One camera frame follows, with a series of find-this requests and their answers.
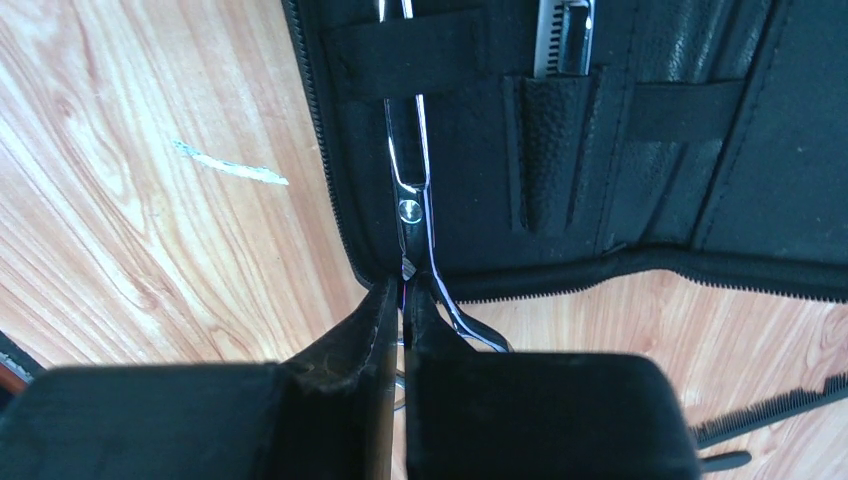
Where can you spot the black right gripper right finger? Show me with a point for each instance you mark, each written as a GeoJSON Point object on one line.
{"type": "Point", "coordinates": [482, 415]}

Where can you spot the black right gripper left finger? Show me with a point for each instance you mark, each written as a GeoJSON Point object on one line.
{"type": "Point", "coordinates": [325, 413]}

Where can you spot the black zip tool case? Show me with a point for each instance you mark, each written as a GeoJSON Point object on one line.
{"type": "Point", "coordinates": [708, 138]}

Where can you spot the silver thinning scissors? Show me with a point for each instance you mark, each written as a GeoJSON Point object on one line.
{"type": "Point", "coordinates": [564, 38]}

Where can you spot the black folding comb razor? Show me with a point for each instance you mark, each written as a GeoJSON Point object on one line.
{"type": "Point", "coordinates": [799, 434]}

